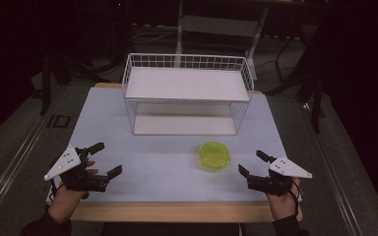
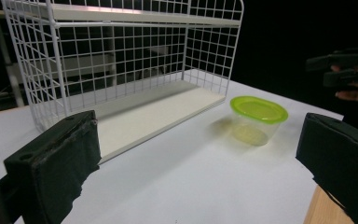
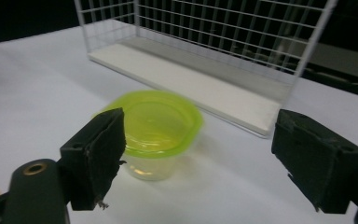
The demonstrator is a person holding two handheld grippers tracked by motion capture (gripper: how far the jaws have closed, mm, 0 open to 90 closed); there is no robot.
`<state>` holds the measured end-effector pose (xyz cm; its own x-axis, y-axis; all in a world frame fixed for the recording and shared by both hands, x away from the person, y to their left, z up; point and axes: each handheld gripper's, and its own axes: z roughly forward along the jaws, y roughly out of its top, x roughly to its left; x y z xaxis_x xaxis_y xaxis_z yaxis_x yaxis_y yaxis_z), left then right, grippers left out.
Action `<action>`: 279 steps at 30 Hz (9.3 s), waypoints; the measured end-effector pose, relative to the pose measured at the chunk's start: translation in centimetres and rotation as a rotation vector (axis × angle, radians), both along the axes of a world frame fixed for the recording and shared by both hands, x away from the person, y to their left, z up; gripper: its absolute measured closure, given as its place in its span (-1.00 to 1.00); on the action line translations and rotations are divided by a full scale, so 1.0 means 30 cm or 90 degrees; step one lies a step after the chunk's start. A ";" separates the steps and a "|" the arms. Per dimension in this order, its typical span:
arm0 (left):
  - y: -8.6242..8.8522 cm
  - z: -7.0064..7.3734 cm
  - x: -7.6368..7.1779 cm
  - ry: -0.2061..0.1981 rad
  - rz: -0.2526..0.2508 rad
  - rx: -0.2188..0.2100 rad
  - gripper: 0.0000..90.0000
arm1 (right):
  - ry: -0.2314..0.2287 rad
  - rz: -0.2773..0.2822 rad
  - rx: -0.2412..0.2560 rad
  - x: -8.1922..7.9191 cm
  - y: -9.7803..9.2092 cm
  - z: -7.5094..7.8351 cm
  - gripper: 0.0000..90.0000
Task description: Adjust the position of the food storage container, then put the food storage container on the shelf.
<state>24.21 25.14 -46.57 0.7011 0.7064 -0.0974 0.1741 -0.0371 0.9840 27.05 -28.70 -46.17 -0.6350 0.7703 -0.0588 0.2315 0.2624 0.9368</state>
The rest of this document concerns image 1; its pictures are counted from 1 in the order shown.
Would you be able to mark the white metal stand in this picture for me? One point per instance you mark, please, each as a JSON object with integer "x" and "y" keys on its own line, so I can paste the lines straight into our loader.
{"x": 223, "y": 26}

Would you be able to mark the person's left hand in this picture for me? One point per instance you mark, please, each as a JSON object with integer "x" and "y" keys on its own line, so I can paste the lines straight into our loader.
{"x": 66, "y": 200}

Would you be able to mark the black stand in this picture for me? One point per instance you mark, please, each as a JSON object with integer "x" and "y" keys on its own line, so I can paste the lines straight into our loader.
{"x": 311, "y": 85}
{"x": 47, "y": 78}

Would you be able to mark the person's right hand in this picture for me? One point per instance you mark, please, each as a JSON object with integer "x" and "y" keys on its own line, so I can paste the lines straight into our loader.
{"x": 283, "y": 205}

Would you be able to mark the yellow-green plastic bowl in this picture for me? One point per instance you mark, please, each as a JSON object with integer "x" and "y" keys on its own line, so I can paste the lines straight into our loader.
{"x": 214, "y": 156}

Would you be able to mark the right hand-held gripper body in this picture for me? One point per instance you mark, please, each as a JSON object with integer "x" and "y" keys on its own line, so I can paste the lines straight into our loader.
{"x": 280, "y": 175}

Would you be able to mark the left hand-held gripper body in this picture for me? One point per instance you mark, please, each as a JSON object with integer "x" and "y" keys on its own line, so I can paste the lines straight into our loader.
{"x": 66, "y": 164}

